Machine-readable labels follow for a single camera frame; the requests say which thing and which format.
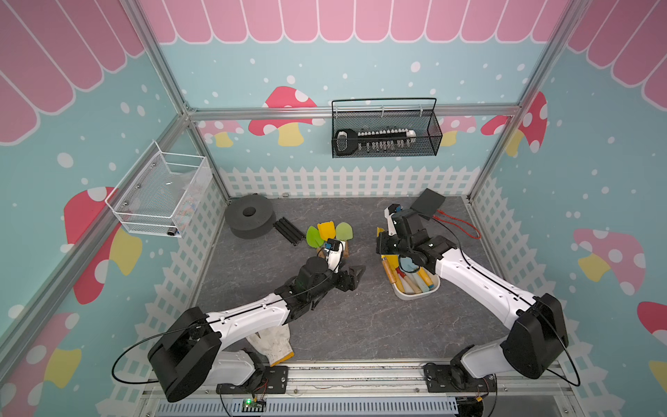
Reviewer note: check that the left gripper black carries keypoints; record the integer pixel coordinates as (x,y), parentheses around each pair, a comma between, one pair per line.
(345,286)

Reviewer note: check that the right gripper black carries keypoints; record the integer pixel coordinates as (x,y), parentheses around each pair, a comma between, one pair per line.
(381,240)

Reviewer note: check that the pale green trowel wooden handle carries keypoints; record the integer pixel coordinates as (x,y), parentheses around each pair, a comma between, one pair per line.
(344,234)

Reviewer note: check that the white plastic storage box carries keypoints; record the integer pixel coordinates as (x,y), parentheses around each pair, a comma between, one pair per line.
(417,283)

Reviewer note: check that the bright green trowel wooden handle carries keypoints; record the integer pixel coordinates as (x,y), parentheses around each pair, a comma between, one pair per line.
(313,238)

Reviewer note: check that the yellow shovel wooden handle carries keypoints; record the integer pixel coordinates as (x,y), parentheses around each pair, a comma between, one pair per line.
(391,274)

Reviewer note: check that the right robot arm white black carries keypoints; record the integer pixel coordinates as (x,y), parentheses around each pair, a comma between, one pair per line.
(537,331)

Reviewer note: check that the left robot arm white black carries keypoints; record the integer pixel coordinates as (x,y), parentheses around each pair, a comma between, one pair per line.
(193,352)

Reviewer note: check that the black flat box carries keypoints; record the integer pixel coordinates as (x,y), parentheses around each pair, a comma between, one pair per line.
(428,203)

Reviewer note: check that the black aluminium extrusion bar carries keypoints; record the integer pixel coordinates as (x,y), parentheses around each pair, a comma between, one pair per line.
(289,231)

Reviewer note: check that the white work glove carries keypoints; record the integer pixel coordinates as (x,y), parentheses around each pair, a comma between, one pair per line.
(273,343)

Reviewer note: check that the dark grey foam roll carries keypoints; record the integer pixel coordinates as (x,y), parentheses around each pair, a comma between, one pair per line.
(250,217)

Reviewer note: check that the black socket holder tool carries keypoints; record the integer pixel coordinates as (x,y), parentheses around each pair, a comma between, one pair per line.
(347,142)

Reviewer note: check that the small green circuit board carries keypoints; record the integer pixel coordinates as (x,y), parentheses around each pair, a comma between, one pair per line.
(253,406)

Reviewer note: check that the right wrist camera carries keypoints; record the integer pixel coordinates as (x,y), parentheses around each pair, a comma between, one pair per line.
(402,223)

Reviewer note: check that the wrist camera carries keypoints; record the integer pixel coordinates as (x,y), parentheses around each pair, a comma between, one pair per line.
(333,251)
(402,223)

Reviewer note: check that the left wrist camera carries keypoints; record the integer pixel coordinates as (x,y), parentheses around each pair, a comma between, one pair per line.
(333,251)

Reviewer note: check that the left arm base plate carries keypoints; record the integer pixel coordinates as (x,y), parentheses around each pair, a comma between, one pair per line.
(262,381)

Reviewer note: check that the black wire mesh basket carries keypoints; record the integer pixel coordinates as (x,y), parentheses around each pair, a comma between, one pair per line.
(409,113)

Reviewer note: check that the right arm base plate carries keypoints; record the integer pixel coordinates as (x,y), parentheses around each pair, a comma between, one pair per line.
(445,378)

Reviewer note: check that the white wire mesh basket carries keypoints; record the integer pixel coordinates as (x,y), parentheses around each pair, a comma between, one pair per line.
(162,192)

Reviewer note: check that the grey slotted cable duct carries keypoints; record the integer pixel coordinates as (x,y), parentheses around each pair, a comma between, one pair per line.
(313,406)

